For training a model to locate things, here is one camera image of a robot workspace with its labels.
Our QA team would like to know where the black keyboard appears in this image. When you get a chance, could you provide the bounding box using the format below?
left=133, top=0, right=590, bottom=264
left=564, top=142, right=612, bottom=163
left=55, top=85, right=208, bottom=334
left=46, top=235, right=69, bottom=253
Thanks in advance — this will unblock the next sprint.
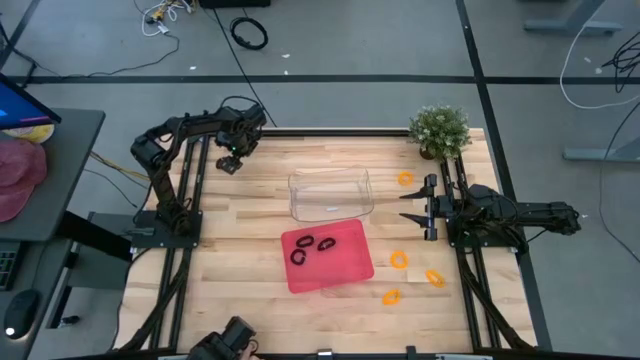
left=0, top=238, right=20, bottom=293

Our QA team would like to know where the small potted green plant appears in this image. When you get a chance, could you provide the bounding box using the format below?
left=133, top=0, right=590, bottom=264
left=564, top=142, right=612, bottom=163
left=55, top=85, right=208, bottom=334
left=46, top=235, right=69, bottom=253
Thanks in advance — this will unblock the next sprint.
left=408, top=103, right=472, bottom=162

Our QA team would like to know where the dark grey desk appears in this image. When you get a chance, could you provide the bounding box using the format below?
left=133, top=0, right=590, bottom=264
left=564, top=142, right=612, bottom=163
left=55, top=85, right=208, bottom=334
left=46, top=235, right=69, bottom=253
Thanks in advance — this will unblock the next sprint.
left=0, top=107, right=134, bottom=360

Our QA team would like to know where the white cable bundle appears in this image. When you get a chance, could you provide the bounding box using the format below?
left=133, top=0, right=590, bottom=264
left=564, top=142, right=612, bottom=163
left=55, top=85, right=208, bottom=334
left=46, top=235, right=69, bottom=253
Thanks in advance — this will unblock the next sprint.
left=140, top=0, right=195, bottom=38

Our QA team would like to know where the black aluminium rig frame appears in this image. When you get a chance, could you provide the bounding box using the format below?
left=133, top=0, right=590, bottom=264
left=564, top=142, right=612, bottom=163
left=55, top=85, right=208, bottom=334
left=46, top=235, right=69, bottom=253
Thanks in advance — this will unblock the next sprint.
left=113, top=127, right=554, bottom=360

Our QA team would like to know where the black box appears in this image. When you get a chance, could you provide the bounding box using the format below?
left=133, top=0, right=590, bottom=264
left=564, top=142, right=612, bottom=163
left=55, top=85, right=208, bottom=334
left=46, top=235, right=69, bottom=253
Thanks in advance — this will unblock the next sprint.
left=198, top=0, right=272, bottom=9

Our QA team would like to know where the clear plastic bin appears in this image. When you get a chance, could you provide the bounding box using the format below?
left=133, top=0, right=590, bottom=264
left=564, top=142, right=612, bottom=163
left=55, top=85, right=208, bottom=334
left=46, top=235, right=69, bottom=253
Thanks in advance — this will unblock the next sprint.
left=287, top=165, right=376, bottom=224

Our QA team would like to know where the black cable bundle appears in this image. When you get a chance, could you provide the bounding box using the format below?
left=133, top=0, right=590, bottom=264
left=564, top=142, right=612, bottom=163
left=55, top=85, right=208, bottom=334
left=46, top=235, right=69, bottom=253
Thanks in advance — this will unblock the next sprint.
left=601, top=29, right=640, bottom=95

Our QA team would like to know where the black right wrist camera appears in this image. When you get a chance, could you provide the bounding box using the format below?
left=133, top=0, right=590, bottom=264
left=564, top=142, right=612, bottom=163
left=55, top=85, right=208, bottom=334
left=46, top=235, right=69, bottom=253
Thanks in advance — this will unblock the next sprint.
left=437, top=195, right=456, bottom=221

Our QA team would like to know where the black coiled cable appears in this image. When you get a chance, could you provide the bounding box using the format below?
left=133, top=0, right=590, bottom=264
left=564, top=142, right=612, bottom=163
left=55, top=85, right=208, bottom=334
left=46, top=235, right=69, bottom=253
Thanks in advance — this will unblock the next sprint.
left=229, top=16, right=270, bottom=51

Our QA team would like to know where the pink translucent plastic bin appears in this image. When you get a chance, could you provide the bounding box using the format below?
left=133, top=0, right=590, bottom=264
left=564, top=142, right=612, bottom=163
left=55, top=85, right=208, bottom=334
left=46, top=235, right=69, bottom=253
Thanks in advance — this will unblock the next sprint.
left=280, top=218, right=376, bottom=295

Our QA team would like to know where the black computer monitor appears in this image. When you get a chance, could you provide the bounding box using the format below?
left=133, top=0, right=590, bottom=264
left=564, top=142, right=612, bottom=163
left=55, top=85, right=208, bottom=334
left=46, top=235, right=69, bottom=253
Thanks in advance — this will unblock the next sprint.
left=0, top=72, right=63, bottom=132

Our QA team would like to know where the black computer mouse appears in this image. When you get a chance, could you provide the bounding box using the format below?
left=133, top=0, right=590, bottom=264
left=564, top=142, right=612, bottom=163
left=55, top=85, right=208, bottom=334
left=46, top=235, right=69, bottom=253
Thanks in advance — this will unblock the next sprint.
left=3, top=288, right=41, bottom=342

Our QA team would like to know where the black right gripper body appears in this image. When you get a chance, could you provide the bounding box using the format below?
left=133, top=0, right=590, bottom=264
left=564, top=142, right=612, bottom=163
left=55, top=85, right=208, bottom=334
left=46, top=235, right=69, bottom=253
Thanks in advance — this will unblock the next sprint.
left=423, top=173, right=460, bottom=242

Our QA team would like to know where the long white cable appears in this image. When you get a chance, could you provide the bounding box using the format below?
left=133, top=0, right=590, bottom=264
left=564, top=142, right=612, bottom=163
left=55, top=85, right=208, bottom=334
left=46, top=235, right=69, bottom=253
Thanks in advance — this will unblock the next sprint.
left=558, top=19, right=640, bottom=111

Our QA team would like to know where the grey desk foot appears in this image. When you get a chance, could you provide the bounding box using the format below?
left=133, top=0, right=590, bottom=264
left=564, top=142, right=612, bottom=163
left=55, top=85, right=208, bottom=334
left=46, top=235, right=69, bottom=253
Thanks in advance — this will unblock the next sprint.
left=561, top=133, right=640, bottom=164
left=522, top=0, right=625, bottom=37

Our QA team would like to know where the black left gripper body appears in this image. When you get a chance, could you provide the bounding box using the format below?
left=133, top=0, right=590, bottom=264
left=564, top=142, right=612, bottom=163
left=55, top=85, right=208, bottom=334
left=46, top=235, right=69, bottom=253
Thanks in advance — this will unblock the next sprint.
left=218, top=124, right=257, bottom=157

